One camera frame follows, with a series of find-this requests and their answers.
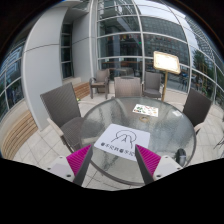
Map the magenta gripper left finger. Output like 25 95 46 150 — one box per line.
46 144 94 187

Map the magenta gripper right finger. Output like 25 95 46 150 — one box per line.
134 144 183 186

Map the black computer mouse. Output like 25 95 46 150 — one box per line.
176 148 186 166

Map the white mouse pad with logo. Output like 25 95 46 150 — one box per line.
94 124 150 161

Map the round glass table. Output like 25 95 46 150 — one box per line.
81 97 196 186

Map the small round ashtray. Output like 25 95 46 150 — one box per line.
139 116 149 123

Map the colourful menu card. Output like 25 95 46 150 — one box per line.
133 104 159 117

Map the grey wicker chair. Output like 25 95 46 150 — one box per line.
114 77 141 98
89 69 110 98
40 83 84 153
183 89 212 134
143 72 161 98

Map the wooden slat bench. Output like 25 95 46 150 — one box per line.
1 111 38 159

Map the grey wicker chair back right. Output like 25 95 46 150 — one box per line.
143 72 161 98

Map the grey wicker chair far middle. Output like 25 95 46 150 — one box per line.
114 77 141 98

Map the grey wicker chair back left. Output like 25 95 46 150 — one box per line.
89 69 110 98

